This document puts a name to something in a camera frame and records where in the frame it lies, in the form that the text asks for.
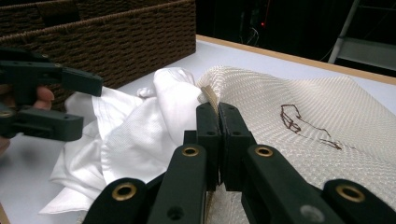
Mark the cream mesh laundry bag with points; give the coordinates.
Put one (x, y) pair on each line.
(311, 161)

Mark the black computer tower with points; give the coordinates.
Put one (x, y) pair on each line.
(258, 15)

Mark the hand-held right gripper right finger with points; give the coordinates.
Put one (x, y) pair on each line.
(258, 177)

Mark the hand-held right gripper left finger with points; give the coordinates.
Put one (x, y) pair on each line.
(190, 174)

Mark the white shirt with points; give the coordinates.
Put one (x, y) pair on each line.
(143, 130)

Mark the white desk frame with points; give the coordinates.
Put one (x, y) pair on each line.
(361, 49)

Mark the brown woven basket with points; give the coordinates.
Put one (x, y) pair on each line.
(124, 46)

